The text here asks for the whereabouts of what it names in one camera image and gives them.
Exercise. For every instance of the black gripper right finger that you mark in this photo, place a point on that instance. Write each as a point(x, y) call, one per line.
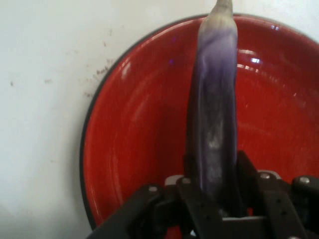
point(279, 204)

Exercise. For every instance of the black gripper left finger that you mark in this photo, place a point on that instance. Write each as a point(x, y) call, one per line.
point(174, 214)

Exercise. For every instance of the purple toy eggplant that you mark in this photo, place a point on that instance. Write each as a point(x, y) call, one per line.
point(214, 99)

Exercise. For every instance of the red round plate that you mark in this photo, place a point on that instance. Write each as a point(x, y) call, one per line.
point(137, 124)

